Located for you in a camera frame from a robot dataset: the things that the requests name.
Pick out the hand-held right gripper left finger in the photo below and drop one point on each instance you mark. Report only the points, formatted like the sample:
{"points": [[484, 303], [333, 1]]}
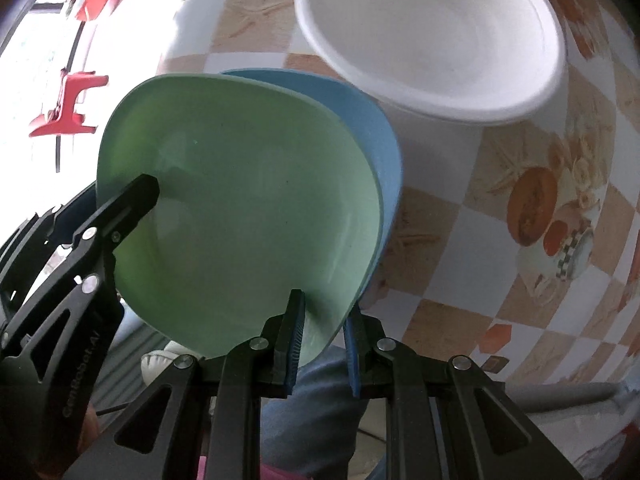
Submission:
{"points": [[296, 332]]}

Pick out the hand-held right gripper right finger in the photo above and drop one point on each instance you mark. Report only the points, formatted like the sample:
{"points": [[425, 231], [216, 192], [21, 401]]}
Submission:
{"points": [[353, 355]]}

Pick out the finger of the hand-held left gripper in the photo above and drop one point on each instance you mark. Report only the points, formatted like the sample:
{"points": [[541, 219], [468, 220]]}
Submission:
{"points": [[31, 236], [131, 201]]}

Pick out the green square plate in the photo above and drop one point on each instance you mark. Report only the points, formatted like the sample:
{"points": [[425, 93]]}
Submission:
{"points": [[250, 185]]}

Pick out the blue square plate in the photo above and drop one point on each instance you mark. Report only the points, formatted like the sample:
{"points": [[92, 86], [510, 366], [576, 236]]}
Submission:
{"points": [[372, 140]]}

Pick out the person's leg in jeans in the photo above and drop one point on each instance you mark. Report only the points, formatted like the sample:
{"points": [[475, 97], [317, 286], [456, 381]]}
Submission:
{"points": [[320, 415]]}

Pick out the grey ribbed mat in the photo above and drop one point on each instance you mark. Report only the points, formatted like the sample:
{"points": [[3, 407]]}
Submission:
{"points": [[125, 360]]}

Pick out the red plastic stool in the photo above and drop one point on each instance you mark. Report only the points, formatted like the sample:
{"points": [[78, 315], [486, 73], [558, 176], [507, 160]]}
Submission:
{"points": [[95, 0], [70, 105]]}

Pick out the checkered printed tablecloth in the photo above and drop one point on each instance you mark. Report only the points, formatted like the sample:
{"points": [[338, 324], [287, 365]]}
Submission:
{"points": [[500, 240]]}

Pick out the white round bowl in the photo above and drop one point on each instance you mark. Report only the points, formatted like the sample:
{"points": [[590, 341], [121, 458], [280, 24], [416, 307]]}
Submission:
{"points": [[430, 40]]}

